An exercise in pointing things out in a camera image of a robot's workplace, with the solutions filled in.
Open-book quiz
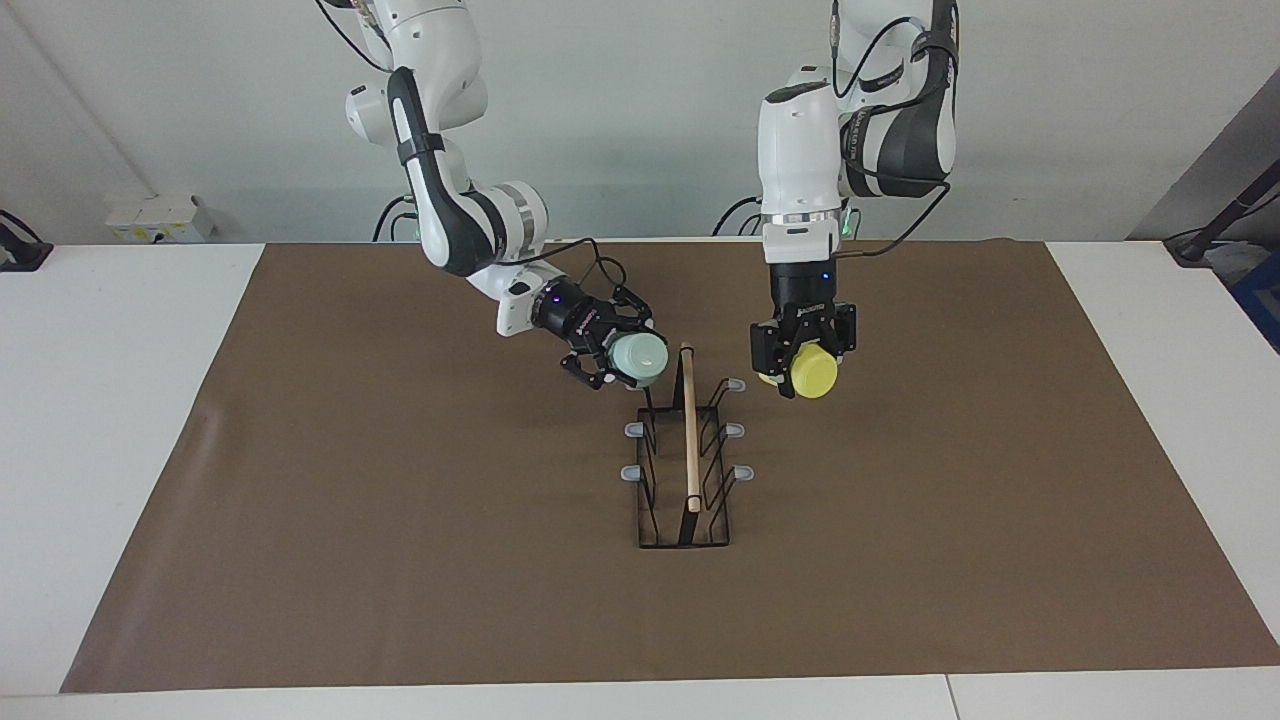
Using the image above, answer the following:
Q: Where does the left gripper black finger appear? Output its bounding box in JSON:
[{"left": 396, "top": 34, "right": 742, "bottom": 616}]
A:
[
  {"left": 750, "top": 318, "right": 801, "bottom": 399},
  {"left": 815, "top": 303, "right": 859, "bottom": 363}
]

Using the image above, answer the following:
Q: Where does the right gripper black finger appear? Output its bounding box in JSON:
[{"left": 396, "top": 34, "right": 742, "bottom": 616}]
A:
[
  {"left": 610, "top": 285, "right": 656, "bottom": 336},
  {"left": 560, "top": 345, "right": 621, "bottom": 391}
]

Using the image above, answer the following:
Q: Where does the light green plastic cup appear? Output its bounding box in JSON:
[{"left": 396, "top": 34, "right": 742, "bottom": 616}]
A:
[{"left": 605, "top": 332, "right": 669, "bottom": 390}]

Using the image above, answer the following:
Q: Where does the yellow plastic cup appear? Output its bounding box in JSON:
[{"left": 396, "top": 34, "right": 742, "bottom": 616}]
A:
[{"left": 758, "top": 345, "right": 839, "bottom": 400}]

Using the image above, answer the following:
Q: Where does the brown table mat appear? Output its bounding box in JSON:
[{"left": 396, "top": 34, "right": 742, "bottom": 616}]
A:
[{"left": 60, "top": 238, "right": 1280, "bottom": 694}]

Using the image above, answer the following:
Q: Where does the black tripod stand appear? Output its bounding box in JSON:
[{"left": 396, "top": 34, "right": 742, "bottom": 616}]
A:
[{"left": 1165, "top": 158, "right": 1280, "bottom": 267}]

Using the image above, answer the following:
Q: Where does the grey plastic bag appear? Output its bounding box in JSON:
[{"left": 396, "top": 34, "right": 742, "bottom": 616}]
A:
[{"left": 1205, "top": 240, "right": 1266, "bottom": 287}]

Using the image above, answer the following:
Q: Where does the blue box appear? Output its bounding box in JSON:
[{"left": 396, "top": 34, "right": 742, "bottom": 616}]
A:
[{"left": 1228, "top": 250, "right": 1280, "bottom": 353}]

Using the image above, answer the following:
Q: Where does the white power strip box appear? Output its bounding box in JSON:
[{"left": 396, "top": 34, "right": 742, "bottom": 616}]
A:
[{"left": 105, "top": 194, "right": 217, "bottom": 244}]

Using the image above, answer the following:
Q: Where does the black table clamp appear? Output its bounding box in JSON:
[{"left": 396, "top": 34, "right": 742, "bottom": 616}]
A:
[{"left": 0, "top": 208, "right": 53, "bottom": 273}]

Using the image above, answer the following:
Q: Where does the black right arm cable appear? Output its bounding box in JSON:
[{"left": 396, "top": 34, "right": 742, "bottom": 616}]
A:
[{"left": 318, "top": 0, "right": 629, "bottom": 296}]

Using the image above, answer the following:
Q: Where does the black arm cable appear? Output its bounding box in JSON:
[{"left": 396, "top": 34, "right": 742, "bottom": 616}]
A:
[
  {"left": 828, "top": 0, "right": 958, "bottom": 261},
  {"left": 318, "top": 0, "right": 629, "bottom": 296}
]

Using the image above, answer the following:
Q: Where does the black base cable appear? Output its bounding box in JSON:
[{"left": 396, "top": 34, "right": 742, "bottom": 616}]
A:
[
  {"left": 712, "top": 195, "right": 766, "bottom": 238},
  {"left": 373, "top": 195, "right": 416, "bottom": 243}
]

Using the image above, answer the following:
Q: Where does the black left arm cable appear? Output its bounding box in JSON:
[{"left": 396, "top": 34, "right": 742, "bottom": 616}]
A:
[{"left": 828, "top": 0, "right": 958, "bottom": 261}]

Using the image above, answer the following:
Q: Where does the black wire cup rack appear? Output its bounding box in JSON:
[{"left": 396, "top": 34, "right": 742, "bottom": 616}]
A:
[{"left": 620, "top": 340, "right": 756, "bottom": 549}]

